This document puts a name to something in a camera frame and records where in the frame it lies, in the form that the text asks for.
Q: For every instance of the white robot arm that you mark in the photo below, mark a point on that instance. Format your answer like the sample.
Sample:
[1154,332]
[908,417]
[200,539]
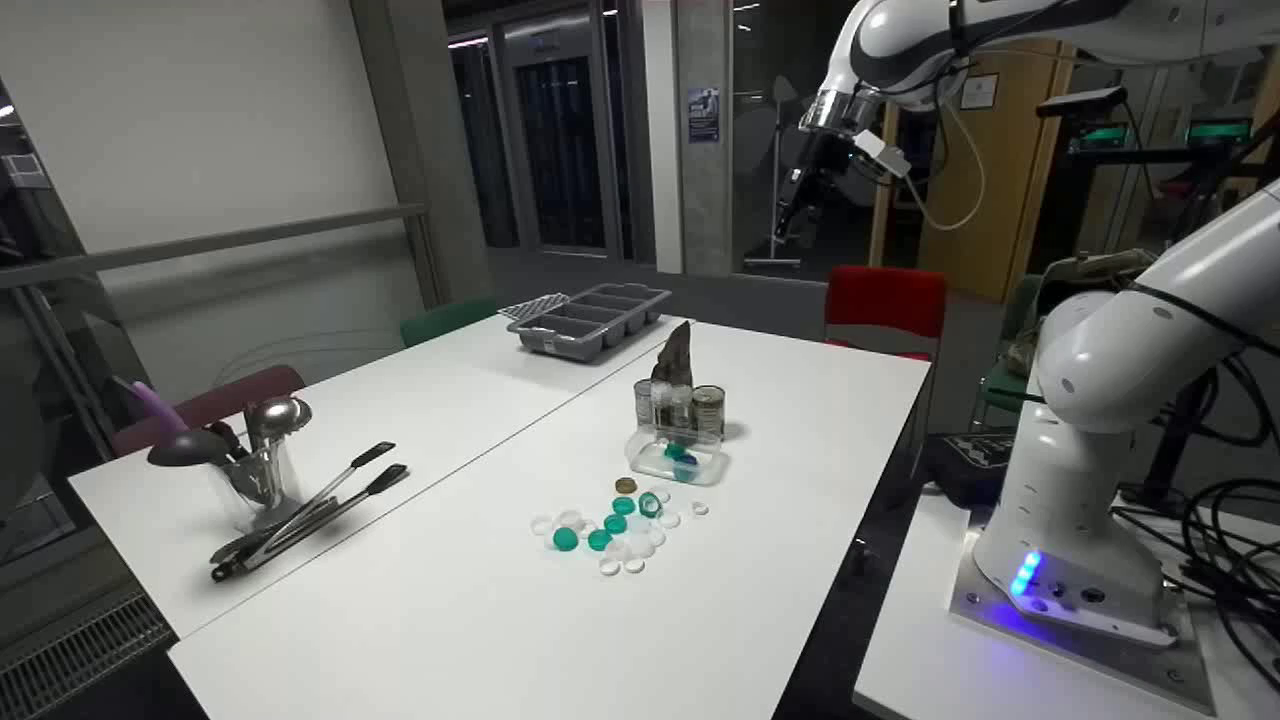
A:
[1107,360]

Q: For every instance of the clear plastic container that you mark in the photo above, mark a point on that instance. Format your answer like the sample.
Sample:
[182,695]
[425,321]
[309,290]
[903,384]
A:
[694,464]

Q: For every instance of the green marble centre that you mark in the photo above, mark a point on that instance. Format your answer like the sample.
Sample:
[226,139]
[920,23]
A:
[618,523]

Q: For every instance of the brown foil pouch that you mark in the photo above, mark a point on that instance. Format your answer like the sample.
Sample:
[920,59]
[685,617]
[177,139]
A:
[675,366]

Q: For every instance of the rear small tin can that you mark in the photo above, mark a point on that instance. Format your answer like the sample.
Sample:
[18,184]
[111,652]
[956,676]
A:
[646,401]

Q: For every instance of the small tin can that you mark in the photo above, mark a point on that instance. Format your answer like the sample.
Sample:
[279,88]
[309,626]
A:
[709,412]
[646,401]

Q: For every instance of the grey cutlery tray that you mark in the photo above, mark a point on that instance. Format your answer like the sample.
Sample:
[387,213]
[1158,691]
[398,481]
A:
[584,327]

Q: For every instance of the front small tin can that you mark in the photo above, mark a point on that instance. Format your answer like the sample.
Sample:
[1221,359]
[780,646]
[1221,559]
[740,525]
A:
[709,412]

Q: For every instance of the green chair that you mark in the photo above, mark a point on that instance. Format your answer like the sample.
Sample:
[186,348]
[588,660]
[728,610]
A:
[446,317]

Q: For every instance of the black metal tongs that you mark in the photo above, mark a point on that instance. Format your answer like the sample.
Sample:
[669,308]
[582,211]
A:
[306,523]

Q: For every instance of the dark red chair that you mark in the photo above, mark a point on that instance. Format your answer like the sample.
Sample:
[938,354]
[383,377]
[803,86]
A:
[162,417]

